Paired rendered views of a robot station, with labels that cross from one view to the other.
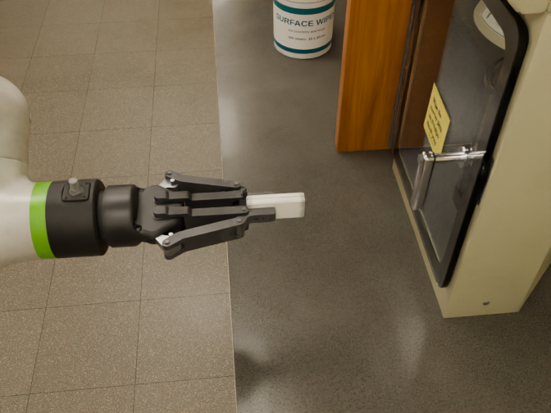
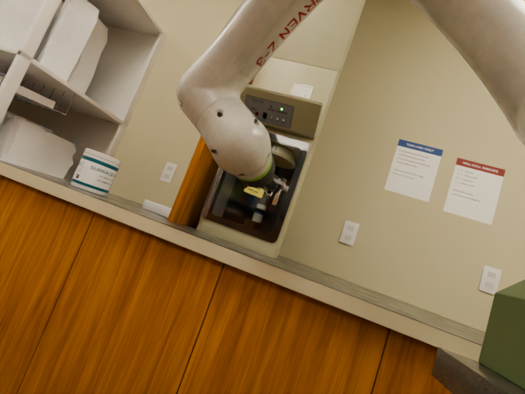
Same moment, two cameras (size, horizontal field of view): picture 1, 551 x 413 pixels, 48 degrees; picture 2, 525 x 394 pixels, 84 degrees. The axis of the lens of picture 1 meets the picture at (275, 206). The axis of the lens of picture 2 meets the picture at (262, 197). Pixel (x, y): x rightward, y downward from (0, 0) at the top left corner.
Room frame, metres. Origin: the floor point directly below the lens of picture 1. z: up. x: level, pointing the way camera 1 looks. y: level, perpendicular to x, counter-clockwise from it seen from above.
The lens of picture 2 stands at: (0.26, 0.82, 1.00)
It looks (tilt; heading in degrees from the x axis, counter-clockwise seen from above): 7 degrees up; 289
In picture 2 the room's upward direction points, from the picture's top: 20 degrees clockwise
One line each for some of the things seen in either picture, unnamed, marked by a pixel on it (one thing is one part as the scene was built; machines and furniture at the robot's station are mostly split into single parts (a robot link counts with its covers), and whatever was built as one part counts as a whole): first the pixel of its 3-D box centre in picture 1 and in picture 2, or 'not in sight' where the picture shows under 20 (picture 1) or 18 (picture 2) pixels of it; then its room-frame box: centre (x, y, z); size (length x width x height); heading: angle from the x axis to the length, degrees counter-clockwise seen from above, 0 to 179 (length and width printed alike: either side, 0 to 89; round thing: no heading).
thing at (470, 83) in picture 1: (439, 108); (255, 180); (0.66, -0.21, 1.19); 0.30 x 0.01 x 0.40; 5
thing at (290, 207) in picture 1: (275, 208); not in sight; (0.53, 0.00, 1.14); 0.07 x 0.01 x 0.03; 95
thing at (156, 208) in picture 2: not in sight; (166, 211); (1.05, -0.30, 0.96); 0.16 x 0.12 x 0.04; 174
